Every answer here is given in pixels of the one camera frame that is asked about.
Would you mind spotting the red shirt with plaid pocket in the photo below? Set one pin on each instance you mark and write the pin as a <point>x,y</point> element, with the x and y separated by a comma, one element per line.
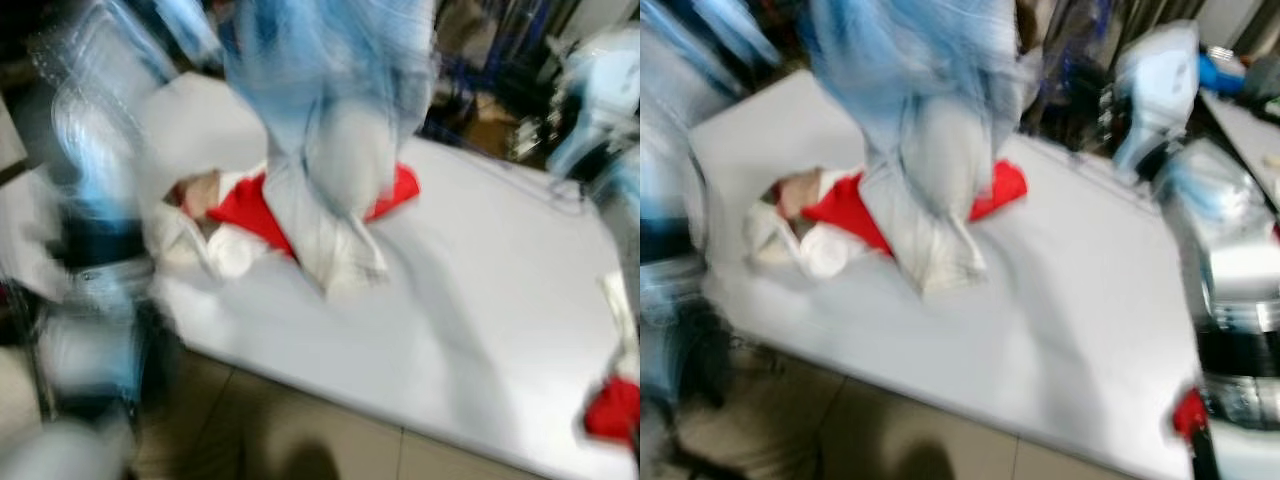
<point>240,205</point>
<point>840,210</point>

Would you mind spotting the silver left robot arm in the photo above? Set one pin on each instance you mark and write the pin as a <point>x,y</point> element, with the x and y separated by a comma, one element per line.
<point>665,200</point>
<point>95,180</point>

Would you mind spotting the red cloth piece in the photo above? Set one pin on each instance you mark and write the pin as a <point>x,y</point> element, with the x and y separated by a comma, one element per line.
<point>1190,415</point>
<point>612,412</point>

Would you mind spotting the bright white crumpled garment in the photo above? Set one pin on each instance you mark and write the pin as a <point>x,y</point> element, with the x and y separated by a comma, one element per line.
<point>235,250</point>
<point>830,250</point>

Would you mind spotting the pale blue hanging garment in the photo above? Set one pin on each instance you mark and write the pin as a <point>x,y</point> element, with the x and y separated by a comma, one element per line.
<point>930,80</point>
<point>330,80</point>

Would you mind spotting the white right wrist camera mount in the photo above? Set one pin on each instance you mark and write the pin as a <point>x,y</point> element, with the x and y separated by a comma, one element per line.
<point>600,90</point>
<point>1155,80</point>

